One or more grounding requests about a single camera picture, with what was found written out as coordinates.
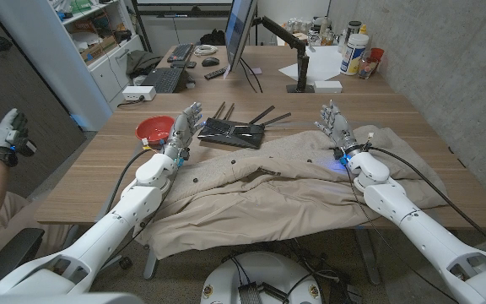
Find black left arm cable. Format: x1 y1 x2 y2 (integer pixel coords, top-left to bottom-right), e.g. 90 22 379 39
105 148 154 216

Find whiteboard with black frame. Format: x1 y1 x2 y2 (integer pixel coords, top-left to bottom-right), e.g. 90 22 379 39
131 0 234 19

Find green jacket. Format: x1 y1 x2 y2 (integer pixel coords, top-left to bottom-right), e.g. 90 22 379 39
125 49 164 79

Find white wipes canister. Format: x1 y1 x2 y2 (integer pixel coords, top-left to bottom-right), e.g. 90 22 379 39
339 33 370 77

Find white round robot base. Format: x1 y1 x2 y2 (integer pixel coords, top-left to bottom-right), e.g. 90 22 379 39
200 251 324 304

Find cardboard box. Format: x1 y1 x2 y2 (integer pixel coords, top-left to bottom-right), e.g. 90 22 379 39
78 35 118 64

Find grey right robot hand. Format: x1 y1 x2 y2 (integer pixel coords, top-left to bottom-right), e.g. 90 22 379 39
313 100 365 158

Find black router with antennas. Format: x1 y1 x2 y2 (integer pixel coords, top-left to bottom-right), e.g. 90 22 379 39
197 100 293 150

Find white paper sheet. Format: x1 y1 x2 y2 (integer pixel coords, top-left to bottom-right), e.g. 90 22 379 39
278 45 346 83

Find black monitor cable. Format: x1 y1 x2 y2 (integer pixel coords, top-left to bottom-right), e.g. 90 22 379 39
240 57 264 94
239 58 257 94

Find white shelf cabinet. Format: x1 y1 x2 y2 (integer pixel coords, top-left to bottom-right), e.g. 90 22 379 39
0 0 145 132

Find black wrist strap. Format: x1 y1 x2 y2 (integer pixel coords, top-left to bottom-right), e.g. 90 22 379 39
0 146 19 168

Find coiled white cable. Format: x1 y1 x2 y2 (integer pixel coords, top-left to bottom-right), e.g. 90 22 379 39
193 44 219 57

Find large black keyboard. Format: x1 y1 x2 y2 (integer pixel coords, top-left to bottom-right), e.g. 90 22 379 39
140 66 185 95

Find bottle with black lid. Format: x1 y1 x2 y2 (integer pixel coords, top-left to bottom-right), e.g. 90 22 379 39
343 20 363 46

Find small black keyboard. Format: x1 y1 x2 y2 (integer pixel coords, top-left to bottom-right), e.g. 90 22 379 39
166 42 195 63

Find red cup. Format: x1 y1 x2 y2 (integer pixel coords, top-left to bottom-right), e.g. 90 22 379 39
369 46 386 64

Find red bowl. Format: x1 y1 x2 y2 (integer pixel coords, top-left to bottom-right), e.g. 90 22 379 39
135 115 176 145

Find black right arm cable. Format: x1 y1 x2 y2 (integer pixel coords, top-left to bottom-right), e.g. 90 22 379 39
367 145 486 258

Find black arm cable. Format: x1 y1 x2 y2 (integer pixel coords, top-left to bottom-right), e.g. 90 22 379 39
105 148 154 216
367 145 486 258

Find black remote control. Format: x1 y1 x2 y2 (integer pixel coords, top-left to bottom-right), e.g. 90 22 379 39
203 66 230 81

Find grey metal table leg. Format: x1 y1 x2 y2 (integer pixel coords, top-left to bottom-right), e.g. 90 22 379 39
143 247 159 280
354 227 382 286

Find white power adapter box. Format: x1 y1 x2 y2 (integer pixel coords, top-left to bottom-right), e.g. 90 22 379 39
121 85 157 102

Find black chair armrest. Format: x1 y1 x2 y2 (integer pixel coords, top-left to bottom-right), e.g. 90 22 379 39
0 227 46 292

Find black backpack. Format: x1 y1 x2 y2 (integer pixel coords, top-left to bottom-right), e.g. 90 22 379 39
199 28 227 46

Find clear glass jar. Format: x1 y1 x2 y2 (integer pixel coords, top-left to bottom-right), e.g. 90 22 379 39
357 57 380 80

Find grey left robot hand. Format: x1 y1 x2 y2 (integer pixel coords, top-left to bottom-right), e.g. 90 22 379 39
161 100 207 164

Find computer monitor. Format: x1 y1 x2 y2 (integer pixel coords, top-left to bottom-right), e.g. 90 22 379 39
224 0 259 73

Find beige coat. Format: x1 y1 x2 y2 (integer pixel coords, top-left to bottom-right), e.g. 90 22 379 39
135 125 449 261

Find flat white box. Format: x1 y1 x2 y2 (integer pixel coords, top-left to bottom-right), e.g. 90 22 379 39
312 79 343 95

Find beige trousers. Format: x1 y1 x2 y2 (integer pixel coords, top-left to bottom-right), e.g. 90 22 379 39
0 192 75 261

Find black hand tracker device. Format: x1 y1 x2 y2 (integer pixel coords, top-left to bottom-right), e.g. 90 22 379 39
5 111 38 157

